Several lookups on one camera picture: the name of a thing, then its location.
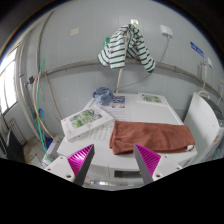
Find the white calendar sheet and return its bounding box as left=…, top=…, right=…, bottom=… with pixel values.
left=83, top=122, right=116, bottom=143

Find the large white picture box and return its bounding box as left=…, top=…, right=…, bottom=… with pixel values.
left=60, top=105, right=115, bottom=142

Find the blue wall sign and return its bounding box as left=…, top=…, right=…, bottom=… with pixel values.
left=189, top=41, right=205, bottom=58

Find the small white picture box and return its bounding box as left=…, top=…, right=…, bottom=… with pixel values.
left=136, top=91, right=168, bottom=107

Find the grey horizontal wall pipe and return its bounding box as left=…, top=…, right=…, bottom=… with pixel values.
left=39, top=57, right=222, bottom=98

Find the printed paper leaflet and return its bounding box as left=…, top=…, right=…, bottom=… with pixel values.
left=99, top=95, right=132, bottom=123

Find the brown towel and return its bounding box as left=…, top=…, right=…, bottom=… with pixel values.
left=109, top=119, right=196, bottom=156

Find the white vertical pipe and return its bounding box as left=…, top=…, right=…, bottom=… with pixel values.
left=115, top=66, right=125, bottom=94

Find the crumpled blue-grey cloth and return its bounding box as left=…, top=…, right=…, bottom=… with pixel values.
left=92, top=86, right=116, bottom=107

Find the wall faucet with hose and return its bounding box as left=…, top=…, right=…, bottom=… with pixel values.
left=197, top=57, right=214, bottom=100

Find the window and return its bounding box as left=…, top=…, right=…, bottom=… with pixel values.
left=0, top=48, right=19, bottom=114

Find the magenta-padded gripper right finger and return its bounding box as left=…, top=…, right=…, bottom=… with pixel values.
left=133, top=143, right=184, bottom=185

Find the green hose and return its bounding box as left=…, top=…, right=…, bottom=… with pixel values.
left=34, top=59, right=53, bottom=164

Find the white power cable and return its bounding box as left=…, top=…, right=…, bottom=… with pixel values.
left=116, top=34, right=172, bottom=93

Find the small wall label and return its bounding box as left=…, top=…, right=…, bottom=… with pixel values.
left=69, top=27, right=80, bottom=37

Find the white wall socket box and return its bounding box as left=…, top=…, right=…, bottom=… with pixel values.
left=159, top=24, right=174, bottom=38

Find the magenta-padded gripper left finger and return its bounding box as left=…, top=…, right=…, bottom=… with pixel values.
left=44, top=143, right=96, bottom=187

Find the green white striped garment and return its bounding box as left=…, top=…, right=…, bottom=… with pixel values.
left=97, top=23, right=157, bottom=74

